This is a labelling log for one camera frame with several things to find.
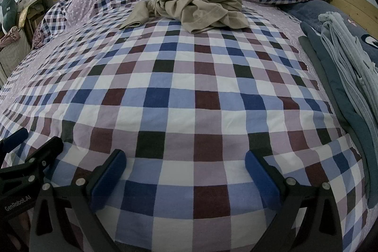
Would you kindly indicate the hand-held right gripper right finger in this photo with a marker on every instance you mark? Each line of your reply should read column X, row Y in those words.
column 262, row 181

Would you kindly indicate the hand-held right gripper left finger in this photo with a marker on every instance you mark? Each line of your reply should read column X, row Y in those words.
column 109, row 178

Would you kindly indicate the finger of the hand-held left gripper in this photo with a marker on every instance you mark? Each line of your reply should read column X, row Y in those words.
column 50, row 148
column 14, row 138

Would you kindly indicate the light blue garment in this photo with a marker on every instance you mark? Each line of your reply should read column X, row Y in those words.
column 339, row 42

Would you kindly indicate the beige garment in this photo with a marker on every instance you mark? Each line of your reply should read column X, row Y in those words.
column 200, row 10

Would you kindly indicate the pink bag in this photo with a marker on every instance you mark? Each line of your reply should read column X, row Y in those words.
column 10, row 36

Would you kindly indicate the checkered bed sheet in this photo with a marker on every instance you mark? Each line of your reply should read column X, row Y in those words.
column 177, row 92

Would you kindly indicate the green plush toy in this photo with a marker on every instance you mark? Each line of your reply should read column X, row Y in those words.
column 7, row 7

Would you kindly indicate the teal folded garment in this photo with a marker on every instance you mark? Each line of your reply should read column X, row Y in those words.
column 327, row 63

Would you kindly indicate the dark grey folded garment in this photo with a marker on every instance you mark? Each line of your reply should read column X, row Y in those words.
column 310, row 54

